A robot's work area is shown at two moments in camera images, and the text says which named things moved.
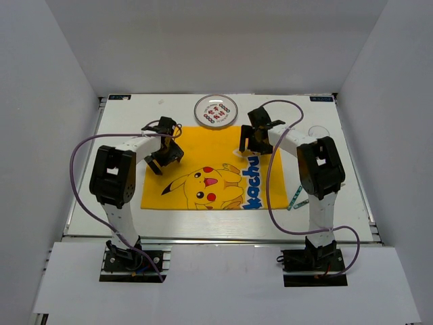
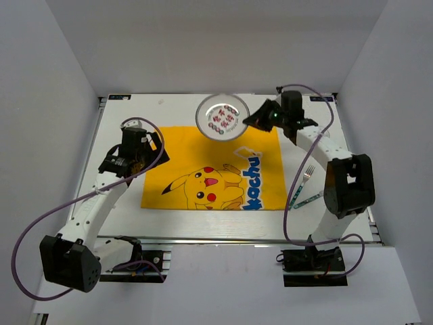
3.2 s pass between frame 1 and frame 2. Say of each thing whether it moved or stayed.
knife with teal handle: stayed
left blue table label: stayed
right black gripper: moved
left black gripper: moved
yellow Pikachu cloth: stayed
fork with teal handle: stayed
